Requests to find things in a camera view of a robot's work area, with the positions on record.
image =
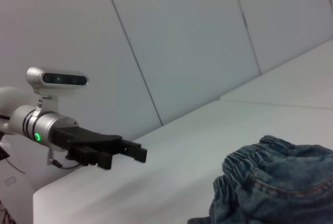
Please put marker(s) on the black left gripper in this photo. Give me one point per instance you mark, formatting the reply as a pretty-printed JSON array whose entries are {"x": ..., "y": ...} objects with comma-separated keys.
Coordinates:
[{"x": 83, "y": 143}]

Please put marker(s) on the blue denim shorts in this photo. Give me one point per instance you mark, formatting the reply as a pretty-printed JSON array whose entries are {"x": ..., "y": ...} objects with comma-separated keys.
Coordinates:
[{"x": 273, "y": 182}]

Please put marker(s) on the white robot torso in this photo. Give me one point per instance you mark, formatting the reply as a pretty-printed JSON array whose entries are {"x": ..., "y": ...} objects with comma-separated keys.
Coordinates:
[{"x": 15, "y": 198}]

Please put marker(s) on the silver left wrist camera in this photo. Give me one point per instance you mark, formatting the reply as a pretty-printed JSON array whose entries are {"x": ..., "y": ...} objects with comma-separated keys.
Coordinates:
[{"x": 62, "y": 79}]

